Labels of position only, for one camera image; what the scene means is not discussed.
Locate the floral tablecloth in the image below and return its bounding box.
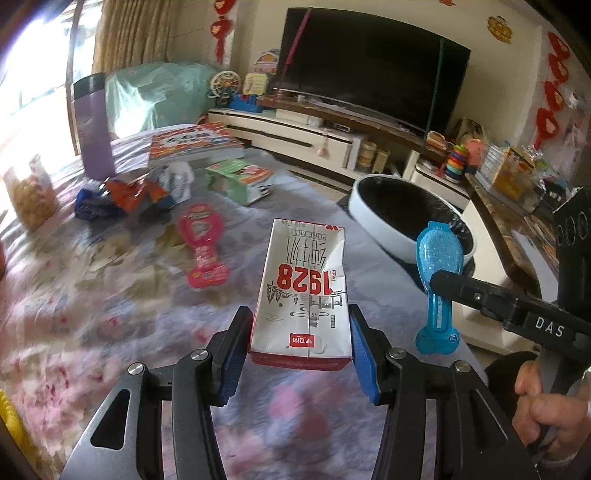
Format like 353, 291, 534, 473
0, 122, 490, 480

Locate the yellow cartoon box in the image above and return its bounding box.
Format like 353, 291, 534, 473
489, 147, 536, 199

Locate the white red milk carton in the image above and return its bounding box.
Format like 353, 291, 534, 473
248, 218, 355, 371

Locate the black flat television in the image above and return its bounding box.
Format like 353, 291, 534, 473
274, 7, 472, 137

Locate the armchair under teal cover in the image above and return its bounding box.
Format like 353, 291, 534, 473
104, 61, 227, 139

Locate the thin pink rod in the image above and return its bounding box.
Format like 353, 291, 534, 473
274, 7, 312, 90

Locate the blue wrapper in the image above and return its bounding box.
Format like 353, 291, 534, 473
74, 182, 123, 221

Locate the blue spoon-shaped package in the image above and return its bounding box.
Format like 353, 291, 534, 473
414, 220, 462, 355

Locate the beige patterned curtain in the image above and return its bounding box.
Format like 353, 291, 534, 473
92, 0, 185, 75

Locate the blue toy block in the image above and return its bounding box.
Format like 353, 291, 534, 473
228, 92, 264, 114

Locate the white television cabinet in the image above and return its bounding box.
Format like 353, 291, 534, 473
208, 95, 472, 204

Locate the colourful book box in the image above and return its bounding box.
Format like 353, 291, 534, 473
147, 123, 245, 169

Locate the toy ferris wheel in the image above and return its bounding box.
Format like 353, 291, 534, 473
206, 69, 241, 109

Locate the red heart hanging string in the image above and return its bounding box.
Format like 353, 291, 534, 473
533, 30, 573, 148
210, 0, 236, 63

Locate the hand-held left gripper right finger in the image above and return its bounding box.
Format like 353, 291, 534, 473
348, 305, 541, 480

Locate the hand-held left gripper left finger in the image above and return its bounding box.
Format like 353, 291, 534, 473
60, 305, 254, 480

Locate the yellow foam fruit net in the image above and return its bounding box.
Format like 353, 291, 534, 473
0, 390, 19, 444

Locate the balcony sliding glass door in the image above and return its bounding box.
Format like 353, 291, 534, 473
0, 28, 100, 162

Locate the rainbow stacking ring toy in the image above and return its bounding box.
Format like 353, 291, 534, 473
443, 143, 469, 183

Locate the brown marble counter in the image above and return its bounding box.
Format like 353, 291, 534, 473
462, 175, 564, 287

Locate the clear jar of snack balls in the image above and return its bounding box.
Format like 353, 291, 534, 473
2, 154, 61, 232

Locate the colourful toy house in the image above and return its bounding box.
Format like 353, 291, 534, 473
252, 50, 280, 77

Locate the orange crumpled wrapper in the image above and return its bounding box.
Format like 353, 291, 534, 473
104, 173, 176, 217

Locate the pink spoon-shaped package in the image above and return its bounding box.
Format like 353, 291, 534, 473
178, 203, 232, 291

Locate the crumpled white silver wrapper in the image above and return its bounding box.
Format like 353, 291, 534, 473
152, 161, 195, 204

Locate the person's dark clothing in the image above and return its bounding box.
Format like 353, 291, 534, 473
482, 353, 532, 395

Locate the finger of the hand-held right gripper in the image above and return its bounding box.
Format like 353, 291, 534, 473
429, 270, 526, 328

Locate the purple thermos bottle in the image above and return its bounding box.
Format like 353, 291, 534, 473
72, 72, 115, 181

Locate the white paper sheet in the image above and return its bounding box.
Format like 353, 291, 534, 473
512, 228, 561, 278

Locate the gold red figure sticker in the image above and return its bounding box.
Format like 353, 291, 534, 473
486, 15, 514, 44

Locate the person's right hand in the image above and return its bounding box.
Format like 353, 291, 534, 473
510, 360, 591, 462

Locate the white bin with black liner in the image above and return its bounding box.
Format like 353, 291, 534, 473
347, 174, 478, 265

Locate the white counter cabinet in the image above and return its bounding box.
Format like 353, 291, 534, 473
459, 203, 532, 352

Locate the green tissue box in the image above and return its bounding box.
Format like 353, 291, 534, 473
204, 158, 275, 207

